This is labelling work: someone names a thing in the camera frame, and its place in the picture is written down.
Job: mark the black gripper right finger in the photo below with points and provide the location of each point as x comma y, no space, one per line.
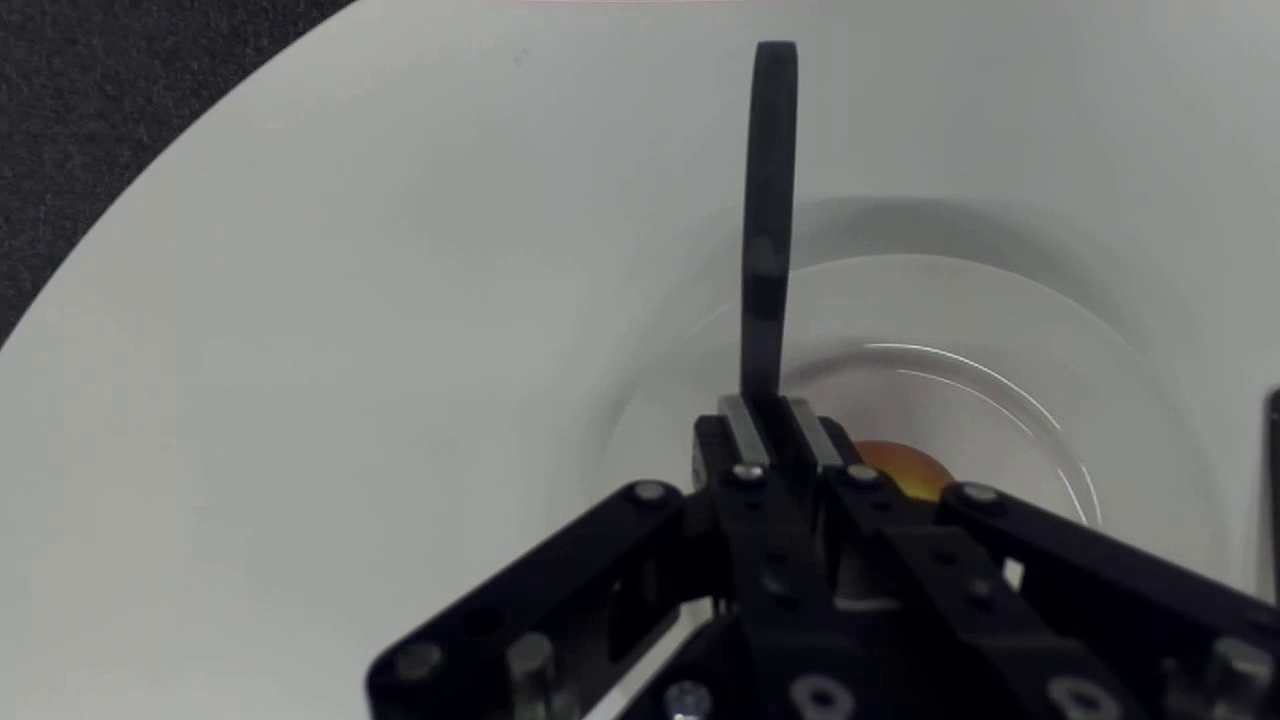
962,563

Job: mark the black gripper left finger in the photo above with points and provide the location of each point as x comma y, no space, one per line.
753,533

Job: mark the white round plate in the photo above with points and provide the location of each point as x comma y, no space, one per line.
1000,333

